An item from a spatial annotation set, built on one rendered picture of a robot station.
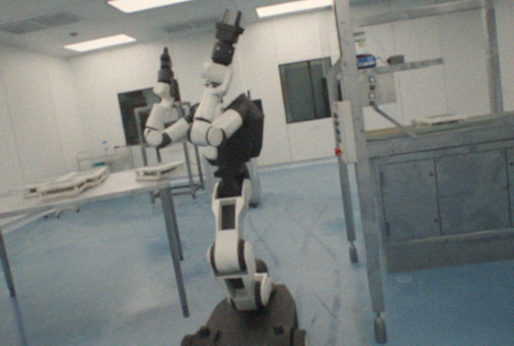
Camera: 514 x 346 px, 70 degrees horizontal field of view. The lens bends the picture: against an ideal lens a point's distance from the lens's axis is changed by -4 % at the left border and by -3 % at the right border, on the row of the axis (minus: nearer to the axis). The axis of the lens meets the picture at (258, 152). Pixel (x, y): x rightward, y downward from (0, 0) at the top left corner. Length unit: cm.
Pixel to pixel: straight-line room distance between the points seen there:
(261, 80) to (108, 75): 316
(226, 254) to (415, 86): 653
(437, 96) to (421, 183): 540
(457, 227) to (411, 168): 50
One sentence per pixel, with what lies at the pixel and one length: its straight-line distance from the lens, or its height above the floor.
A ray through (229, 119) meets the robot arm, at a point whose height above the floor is 118.
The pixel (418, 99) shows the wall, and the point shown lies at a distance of 783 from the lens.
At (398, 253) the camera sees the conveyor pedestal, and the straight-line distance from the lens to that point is 274.
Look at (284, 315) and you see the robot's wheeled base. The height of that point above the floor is 17.
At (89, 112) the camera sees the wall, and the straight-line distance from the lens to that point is 861.
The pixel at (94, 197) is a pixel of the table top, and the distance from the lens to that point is 235.
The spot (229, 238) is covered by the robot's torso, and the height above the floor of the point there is 66.
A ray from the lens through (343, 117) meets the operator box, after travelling 163.
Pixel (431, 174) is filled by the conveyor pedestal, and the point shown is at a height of 64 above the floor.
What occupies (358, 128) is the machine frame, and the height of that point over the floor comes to 106.
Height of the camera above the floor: 120
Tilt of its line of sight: 6 degrees down
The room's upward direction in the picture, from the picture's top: 9 degrees counter-clockwise
